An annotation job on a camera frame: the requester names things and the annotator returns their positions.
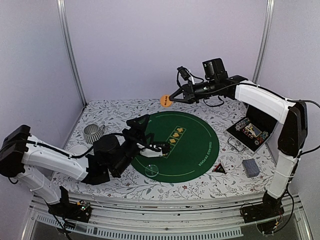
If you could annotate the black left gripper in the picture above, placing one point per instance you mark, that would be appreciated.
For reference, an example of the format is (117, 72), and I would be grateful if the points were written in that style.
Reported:
(140, 129)

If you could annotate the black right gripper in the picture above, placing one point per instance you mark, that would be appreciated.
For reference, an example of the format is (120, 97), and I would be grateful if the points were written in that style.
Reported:
(190, 96)

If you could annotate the orange big blind button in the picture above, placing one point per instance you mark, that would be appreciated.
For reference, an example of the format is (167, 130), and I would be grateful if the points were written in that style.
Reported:
(165, 101)

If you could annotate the clear round dealer button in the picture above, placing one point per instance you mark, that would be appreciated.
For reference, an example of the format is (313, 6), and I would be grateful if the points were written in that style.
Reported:
(151, 170)

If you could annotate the black red triangular card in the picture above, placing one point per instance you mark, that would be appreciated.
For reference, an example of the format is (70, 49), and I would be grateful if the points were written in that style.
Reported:
(219, 169)

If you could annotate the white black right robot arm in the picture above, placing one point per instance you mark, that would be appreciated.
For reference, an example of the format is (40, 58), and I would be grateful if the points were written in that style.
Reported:
(265, 110)

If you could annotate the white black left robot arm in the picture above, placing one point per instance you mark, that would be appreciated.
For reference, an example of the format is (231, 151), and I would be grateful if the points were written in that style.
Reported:
(21, 153)

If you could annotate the striped ceramic mug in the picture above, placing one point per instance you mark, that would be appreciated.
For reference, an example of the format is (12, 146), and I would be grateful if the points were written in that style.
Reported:
(93, 133)

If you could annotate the round green poker mat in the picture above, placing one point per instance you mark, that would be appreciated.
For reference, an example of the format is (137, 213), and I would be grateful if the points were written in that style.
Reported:
(194, 147)

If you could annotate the white ceramic bowl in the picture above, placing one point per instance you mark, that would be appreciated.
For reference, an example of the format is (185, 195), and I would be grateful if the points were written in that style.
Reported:
(78, 149)

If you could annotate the aluminium poker chip case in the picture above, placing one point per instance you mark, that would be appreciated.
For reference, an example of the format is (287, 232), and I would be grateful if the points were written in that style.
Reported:
(252, 131)

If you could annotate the floral patterned tablecloth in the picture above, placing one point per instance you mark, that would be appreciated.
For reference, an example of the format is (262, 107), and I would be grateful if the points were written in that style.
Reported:
(133, 185)

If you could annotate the deck of playing cards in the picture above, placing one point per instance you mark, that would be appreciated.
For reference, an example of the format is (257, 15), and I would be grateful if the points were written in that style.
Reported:
(251, 168)

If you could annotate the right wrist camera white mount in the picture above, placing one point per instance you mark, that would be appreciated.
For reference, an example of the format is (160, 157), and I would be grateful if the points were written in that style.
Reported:
(188, 77)

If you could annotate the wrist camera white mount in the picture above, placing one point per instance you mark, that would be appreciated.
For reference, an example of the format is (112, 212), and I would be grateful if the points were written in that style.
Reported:
(188, 77)
(154, 150)

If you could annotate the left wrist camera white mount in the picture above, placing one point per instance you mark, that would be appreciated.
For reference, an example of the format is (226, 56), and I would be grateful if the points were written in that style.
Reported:
(154, 150)

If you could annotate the aluminium front rail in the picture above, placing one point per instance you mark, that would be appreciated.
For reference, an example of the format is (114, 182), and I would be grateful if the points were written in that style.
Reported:
(194, 219)

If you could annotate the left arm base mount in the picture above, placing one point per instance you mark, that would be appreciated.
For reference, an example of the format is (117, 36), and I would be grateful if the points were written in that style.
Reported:
(79, 211)

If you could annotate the right aluminium frame post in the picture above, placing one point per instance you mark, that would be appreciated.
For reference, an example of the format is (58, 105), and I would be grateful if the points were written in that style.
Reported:
(268, 18)

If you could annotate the aluminium frame post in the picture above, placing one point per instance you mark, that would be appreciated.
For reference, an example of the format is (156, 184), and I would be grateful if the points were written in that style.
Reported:
(268, 18)
(61, 7)

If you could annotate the left aluminium frame post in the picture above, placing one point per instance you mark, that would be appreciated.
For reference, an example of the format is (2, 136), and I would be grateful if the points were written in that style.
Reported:
(61, 7)

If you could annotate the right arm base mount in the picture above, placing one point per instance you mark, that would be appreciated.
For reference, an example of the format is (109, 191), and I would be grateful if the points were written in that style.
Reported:
(263, 211)

